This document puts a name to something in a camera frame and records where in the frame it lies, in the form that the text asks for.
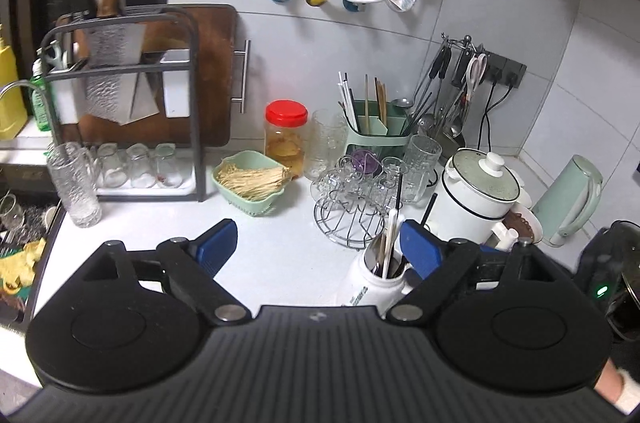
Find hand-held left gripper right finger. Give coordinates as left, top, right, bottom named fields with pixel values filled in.
left=385, top=219, right=574, bottom=328

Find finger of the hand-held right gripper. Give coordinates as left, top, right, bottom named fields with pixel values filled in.
left=469, top=249, right=516, bottom=291

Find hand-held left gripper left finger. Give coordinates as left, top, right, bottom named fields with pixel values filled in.
left=79, top=218, right=252, bottom=328

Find white chopstick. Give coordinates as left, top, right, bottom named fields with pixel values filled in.
left=386, top=209, right=401, bottom=276

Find wooden chopstick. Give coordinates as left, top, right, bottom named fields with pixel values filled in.
left=377, top=225, right=390, bottom=279

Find white ceramic mug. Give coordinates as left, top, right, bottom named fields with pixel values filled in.
left=345, top=248, right=416, bottom=308

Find row of hanging utensils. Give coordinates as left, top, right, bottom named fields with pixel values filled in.
left=410, top=33, right=488, bottom=148

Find person's right hand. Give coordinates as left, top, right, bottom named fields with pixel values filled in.
left=595, top=360, right=626, bottom=408

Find bowl of brown food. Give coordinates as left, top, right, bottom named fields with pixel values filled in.
left=502, top=210, right=543, bottom=249

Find green plastic basket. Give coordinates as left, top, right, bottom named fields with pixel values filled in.
left=212, top=150, right=293, bottom=218

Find white electric cooking pot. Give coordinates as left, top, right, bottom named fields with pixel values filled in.
left=424, top=148, right=533, bottom=249

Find enoki mushroom bundle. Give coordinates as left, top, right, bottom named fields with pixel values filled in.
left=218, top=163, right=292, bottom=198

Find tall textured glass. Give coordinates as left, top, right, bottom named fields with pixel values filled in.
left=400, top=134, right=443, bottom=204

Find white rack drip tray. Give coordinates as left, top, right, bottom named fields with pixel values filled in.
left=95, top=183, right=201, bottom=204

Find inverted stemmed glass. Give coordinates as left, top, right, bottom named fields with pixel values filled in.
left=315, top=155, right=403, bottom=208

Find small clear glass tumbler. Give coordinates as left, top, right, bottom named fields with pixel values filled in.
left=125, top=144, right=156, bottom=188
left=154, top=144, right=183, bottom=188
left=97, top=143, right=126, bottom=188

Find pale green electric kettle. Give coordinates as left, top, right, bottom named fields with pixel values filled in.
left=531, top=154, right=603, bottom=249

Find purple plastic lid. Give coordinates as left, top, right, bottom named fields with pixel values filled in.
left=350, top=153, right=378, bottom=174

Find green utensil holder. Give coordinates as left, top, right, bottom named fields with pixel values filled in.
left=345, top=100, right=426, bottom=154

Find black metal dish rack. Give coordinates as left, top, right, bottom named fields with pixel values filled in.
left=37, top=4, right=207, bottom=202

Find red lid plastic jar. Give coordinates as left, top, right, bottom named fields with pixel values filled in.
left=264, top=100, right=309, bottom=178

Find patterned glass mug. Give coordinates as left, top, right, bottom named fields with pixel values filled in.
left=303, top=109, right=349, bottom=181

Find large textured glass mug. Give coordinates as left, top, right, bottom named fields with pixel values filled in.
left=46, top=142, right=103, bottom=229

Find bunch of assorted chopsticks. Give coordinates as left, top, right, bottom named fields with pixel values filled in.
left=337, top=72, right=391, bottom=134

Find wooden cutting board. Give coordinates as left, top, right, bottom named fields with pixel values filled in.
left=55, top=4, right=238, bottom=148

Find black kitchen sink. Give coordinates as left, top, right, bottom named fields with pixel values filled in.
left=0, top=198, right=67, bottom=329

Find white plastic rack caddy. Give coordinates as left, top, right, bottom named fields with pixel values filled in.
left=55, top=78, right=81, bottom=126
left=161, top=49, right=193, bottom=118

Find yellow cleaning cloth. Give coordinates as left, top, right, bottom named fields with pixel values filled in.
left=0, top=237, right=48, bottom=290

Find patterned steel cleaver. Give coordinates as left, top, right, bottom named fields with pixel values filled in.
left=85, top=0, right=148, bottom=127

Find green dish soap bottle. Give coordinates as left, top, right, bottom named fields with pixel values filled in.
left=29, top=59, right=53, bottom=132

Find steel kitchen faucet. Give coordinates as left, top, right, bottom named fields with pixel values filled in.
left=0, top=80, right=46, bottom=114

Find yellow detergent bottle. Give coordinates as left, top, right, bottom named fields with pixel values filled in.
left=0, top=25, right=28, bottom=141

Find wire glass rack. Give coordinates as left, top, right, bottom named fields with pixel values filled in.
left=311, top=155, right=401, bottom=250

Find black power cable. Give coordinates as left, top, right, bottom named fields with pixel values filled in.
left=477, top=83, right=516, bottom=154

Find steel bar handle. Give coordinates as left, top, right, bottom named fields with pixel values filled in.
left=229, top=39, right=251, bottom=114

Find white handled scissors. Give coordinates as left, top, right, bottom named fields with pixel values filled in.
left=465, top=53, right=488, bottom=101

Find black wall socket strip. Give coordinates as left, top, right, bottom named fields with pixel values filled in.
left=477, top=50, right=528, bottom=90

